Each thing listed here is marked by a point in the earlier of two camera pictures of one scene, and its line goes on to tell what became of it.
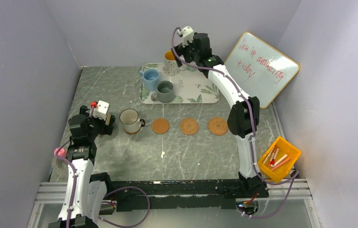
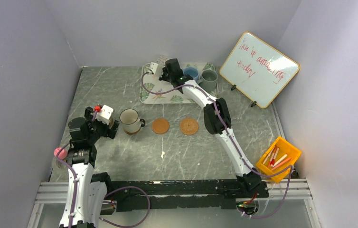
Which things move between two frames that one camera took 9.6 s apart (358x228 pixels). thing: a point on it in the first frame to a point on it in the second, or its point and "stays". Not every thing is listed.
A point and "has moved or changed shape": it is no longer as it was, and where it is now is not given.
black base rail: x=177 y=194 stays
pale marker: x=268 y=155 stays
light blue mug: x=151 y=77 to x=193 y=71
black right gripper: x=180 y=51 to x=162 y=77
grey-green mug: x=164 y=92 to x=208 y=81
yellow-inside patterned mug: x=170 y=67 has moved or changed shape
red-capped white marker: x=272 y=161 stays
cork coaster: x=131 y=133 stays
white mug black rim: x=129 y=117 stays
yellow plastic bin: x=279 y=158 stays
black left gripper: x=104 y=129 stays
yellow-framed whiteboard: x=259 y=69 stays
